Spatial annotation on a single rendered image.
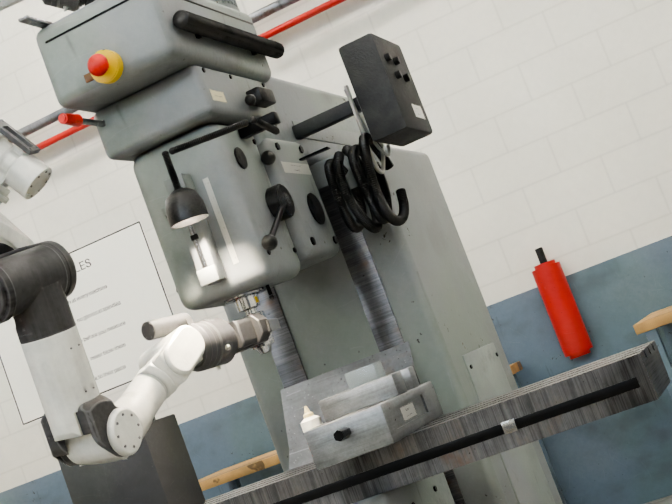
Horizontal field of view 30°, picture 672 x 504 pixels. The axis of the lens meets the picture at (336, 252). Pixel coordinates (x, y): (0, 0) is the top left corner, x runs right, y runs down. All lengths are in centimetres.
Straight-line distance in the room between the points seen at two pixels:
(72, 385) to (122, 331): 541
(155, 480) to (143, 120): 68
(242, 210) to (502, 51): 439
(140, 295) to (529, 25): 267
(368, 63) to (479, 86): 408
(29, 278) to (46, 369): 14
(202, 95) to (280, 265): 35
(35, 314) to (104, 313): 547
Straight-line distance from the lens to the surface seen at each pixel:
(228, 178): 234
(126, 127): 240
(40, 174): 215
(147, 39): 228
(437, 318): 271
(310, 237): 250
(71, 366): 199
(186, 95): 234
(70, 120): 231
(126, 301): 737
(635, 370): 212
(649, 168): 645
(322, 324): 276
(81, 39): 235
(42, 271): 198
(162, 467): 247
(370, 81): 255
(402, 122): 252
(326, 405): 229
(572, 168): 650
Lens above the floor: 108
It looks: 6 degrees up
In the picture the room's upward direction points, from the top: 21 degrees counter-clockwise
